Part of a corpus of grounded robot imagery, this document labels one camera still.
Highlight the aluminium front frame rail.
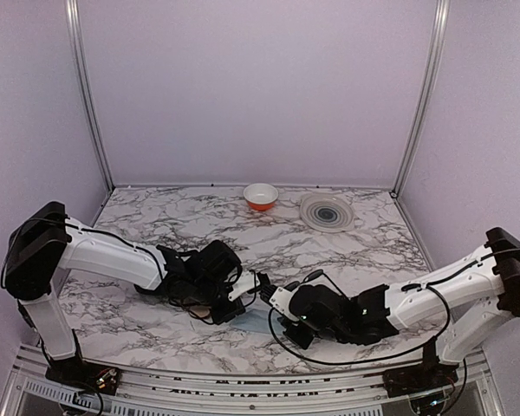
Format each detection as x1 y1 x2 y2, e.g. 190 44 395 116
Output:
0 345 504 415

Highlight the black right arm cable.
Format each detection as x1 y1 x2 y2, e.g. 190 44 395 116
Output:
266 246 520 387

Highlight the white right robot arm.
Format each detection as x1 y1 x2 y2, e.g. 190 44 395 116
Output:
267 227 520 388

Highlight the orange bowl with white inside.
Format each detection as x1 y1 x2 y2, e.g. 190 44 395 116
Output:
243 183 279 211

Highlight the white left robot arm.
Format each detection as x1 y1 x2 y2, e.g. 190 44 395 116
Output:
0 201 260 386

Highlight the aluminium frame post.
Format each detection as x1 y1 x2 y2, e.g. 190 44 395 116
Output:
391 0 450 199
65 0 115 194

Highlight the brown fabric case red stripe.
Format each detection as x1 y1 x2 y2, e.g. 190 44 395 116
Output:
186 305 211 319

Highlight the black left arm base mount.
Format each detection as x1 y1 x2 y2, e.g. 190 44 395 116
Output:
42 345 121 395

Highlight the aluminium frame post right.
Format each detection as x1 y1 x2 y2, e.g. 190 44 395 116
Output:
391 0 450 199

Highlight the aluminium frame post left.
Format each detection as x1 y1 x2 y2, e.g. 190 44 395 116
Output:
65 0 115 194

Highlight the white plate with blue spiral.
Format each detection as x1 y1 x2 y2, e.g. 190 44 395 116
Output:
299 192 354 233

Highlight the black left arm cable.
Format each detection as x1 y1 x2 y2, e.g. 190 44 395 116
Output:
0 216 261 311

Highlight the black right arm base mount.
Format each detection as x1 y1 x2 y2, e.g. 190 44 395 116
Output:
382 336 458 398

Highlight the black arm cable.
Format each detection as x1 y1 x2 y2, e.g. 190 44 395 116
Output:
0 216 261 311
266 246 520 387

